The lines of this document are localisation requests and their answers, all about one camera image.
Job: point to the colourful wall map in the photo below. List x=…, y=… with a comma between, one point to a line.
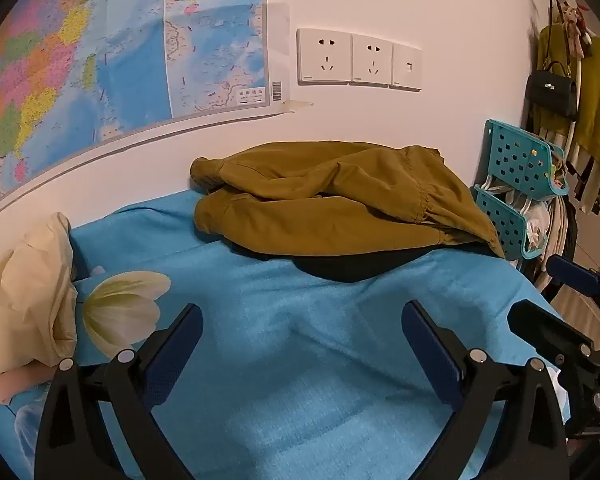
x=130, y=35

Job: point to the teal perforated basket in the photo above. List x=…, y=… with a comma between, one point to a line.
x=502, y=220
x=522, y=157

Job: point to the hanging plush toy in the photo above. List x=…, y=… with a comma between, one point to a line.
x=576, y=30

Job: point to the olive green shirt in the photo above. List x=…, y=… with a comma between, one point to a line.
x=330, y=195

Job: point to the black handbag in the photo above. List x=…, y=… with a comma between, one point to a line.
x=550, y=95

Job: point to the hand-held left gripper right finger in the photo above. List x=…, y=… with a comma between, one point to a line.
x=432, y=355

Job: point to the white wall socket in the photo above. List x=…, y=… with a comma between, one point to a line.
x=324, y=56
x=371, y=60

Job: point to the beige hanging cloth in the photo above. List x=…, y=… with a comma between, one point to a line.
x=555, y=240

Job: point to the black garment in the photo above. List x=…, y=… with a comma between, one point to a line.
x=340, y=267

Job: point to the blue floral bedsheet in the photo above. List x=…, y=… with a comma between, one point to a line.
x=290, y=360

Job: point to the cream folded garment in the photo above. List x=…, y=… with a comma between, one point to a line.
x=20, y=300

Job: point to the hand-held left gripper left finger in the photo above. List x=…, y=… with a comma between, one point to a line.
x=172, y=355

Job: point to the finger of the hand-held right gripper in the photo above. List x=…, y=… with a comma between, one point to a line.
x=575, y=275
x=545, y=330

